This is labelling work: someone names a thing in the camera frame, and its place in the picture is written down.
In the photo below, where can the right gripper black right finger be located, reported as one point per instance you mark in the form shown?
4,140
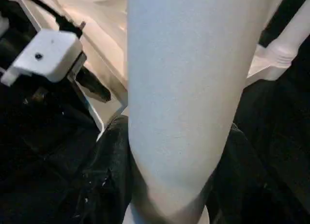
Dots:
242,190

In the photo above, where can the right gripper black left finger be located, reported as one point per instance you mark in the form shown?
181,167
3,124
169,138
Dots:
106,180

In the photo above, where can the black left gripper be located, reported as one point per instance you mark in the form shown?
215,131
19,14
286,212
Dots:
48,95

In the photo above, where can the white plastic table top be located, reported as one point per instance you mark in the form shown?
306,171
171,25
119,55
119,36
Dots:
104,28

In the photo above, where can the black shiny mat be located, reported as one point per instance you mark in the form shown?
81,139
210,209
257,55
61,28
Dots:
273,127

